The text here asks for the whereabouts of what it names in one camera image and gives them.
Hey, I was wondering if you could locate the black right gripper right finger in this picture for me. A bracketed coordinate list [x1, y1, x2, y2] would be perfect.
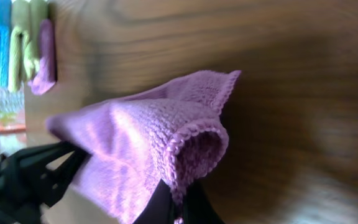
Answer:
[183, 181, 224, 224]

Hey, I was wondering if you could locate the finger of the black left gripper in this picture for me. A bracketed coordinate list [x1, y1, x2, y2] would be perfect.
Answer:
[40, 149, 88, 207]
[0, 141, 76, 174]

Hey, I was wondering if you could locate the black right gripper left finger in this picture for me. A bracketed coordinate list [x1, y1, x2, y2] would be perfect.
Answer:
[134, 180, 175, 224]

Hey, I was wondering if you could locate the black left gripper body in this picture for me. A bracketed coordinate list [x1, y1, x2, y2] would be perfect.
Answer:
[0, 158, 45, 223]

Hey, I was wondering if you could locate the purple microfiber cloth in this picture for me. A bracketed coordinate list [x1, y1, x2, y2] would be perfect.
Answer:
[47, 70, 240, 223]

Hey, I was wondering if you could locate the folded purple cloth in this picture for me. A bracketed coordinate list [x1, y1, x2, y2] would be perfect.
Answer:
[28, 19, 57, 95]

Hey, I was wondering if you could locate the folded green cloth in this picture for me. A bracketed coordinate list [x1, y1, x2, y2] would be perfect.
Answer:
[7, 0, 48, 92]

